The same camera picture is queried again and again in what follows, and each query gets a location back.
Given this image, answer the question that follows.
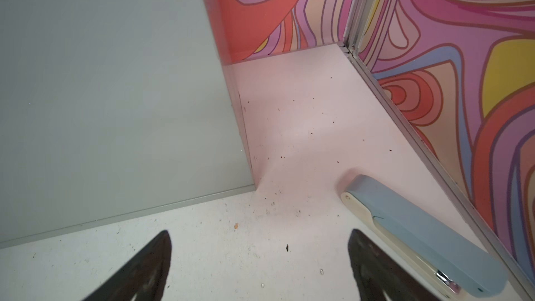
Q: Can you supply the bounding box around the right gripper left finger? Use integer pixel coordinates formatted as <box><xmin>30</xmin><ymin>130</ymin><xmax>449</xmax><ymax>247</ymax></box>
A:
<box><xmin>85</xmin><ymin>230</ymin><xmax>172</xmax><ymax>300</ymax></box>

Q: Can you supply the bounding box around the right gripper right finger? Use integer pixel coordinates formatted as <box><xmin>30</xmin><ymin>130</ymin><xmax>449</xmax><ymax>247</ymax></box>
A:
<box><xmin>348</xmin><ymin>229</ymin><xmax>437</xmax><ymax>301</ymax></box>

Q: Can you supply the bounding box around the grey stapler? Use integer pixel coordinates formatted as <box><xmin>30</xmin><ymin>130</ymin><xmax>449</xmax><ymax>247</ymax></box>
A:
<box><xmin>341</xmin><ymin>175</ymin><xmax>508</xmax><ymax>300</ymax></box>

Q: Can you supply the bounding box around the grey metal cabinet box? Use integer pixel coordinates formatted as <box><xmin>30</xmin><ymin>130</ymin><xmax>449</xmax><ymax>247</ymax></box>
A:
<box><xmin>1</xmin><ymin>0</ymin><xmax>253</xmax><ymax>248</ymax></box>

